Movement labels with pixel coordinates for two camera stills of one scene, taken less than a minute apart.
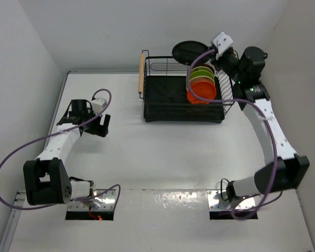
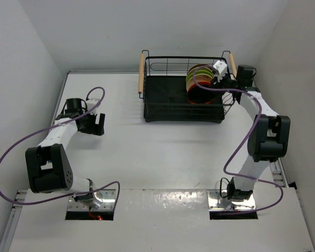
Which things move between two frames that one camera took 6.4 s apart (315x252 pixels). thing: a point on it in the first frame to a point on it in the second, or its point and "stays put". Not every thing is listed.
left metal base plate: [101, 199] stays put
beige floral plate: [198, 68] stays put
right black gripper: [217, 62] to [217, 84]
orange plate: [204, 89] stays put
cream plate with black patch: [198, 79] stays put
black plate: [187, 52] to [198, 95]
